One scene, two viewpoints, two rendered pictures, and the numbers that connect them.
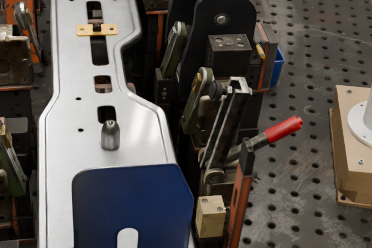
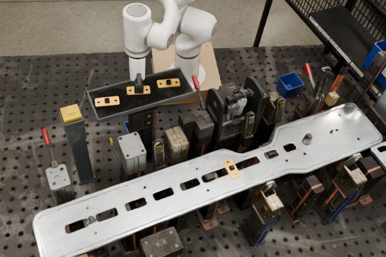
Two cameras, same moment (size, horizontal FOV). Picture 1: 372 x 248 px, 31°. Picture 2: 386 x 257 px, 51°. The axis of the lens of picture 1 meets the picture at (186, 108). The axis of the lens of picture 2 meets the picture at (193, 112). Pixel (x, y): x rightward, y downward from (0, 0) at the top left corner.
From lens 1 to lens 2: 186 cm
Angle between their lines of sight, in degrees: 69
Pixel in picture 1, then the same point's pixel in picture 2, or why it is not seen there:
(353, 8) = (44, 94)
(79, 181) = not seen: outside the picture
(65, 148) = (317, 155)
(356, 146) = (205, 86)
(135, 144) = (301, 133)
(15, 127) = (314, 180)
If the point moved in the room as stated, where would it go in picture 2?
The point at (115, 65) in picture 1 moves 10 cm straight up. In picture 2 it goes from (256, 152) to (262, 138)
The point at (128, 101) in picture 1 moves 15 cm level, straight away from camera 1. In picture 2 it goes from (277, 141) to (243, 149)
